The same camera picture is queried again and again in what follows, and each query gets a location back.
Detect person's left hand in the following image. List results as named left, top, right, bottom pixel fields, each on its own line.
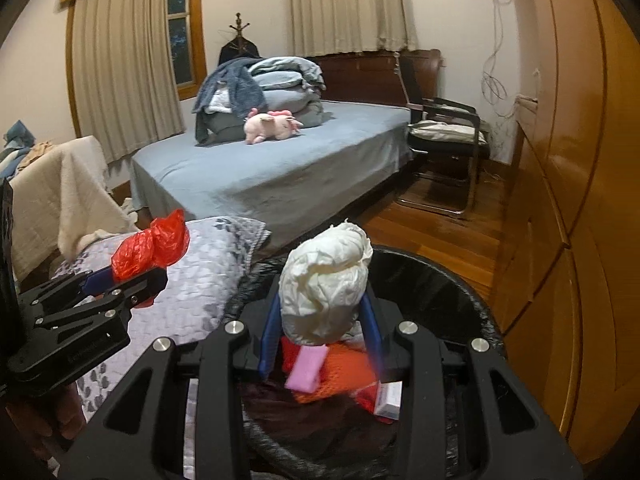
left=0, top=385, right=87, bottom=461

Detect pile of folded bedding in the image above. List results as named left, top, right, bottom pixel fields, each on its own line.
left=202, top=87, right=325, bottom=145

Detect blue grey garment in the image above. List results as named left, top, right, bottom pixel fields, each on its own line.
left=2, top=120, right=39, bottom=153

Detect light blue folded duvet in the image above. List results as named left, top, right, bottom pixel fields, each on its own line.
left=249, top=56, right=327, bottom=95

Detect wooden coat rack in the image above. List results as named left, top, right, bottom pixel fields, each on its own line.
left=220, top=11, right=260, bottom=53

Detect pink plastic wrapper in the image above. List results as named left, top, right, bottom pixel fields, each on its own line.
left=285, top=347, right=329, bottom=392

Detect wooden headboard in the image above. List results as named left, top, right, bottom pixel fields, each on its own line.
left=312, top=49, right=444, bottom=112

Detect white wall cables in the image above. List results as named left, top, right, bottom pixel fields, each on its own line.
left=479, top=0, right=517, bottom=122

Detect white cardboard box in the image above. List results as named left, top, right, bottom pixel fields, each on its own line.
left=374, top=381, right=404, bottom=422

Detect white plastic bag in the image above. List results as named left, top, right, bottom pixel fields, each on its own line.
left=277, top=220, right=375, bottom=347

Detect wooden framed window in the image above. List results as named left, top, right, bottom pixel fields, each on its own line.
left=166, top=0, right=209, bottom=102

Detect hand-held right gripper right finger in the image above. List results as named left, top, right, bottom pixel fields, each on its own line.
left=357, top=292, right=583, bottom=480

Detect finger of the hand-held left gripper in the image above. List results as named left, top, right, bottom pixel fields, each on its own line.
left=17, top=267, right=117, bottom=308
left=32, top=266, right=169, bottom=332

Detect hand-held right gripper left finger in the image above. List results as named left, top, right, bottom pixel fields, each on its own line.
left=57, top=292, right=281, bottom=480

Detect orange mesh bag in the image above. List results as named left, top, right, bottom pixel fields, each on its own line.
left=280, top=336, right=377, bottom=413

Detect beige curtain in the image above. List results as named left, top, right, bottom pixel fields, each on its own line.
left=71, top=0, right=187, bottom=162
left=286, top=0, right=419, bottom=59

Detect black lined trash bin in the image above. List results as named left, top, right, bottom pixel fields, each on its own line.
left=222, top=244, right=507, bottom=480

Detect blue white scalloped cloth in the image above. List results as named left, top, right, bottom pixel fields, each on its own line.
left=0, top=152, right=31, bottom=181

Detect beige textured blanket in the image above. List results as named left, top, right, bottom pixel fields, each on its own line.
left=10, top=135, right=142, bottom=282

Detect orange bubble wrap pouch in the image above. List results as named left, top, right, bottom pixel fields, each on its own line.
left=292, top=344, right=377, bottom=405

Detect bed with blue sheet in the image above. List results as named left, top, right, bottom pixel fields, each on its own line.
left=129, top=100, right=417, bottom=262

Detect red plastic bag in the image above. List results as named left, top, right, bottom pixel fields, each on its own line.
left=111, top=209, right=191, bottom=284

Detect grey floral quilt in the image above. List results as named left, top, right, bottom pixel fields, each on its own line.
left=47, top=215, right=274, bottom=480

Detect black metal frame chair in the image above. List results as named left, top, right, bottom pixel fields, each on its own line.
left=396, top=55, right=494, bottom=219

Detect dark coat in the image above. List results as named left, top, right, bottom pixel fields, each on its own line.
left=218, top=41, right=261, bottom=67

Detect wooden wardrobe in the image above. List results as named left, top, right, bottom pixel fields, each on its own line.
left=489, top=0, right=640, bottom=467

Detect pink plush pig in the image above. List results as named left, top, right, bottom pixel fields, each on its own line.
left=243, top=108, right=305, bottom=145

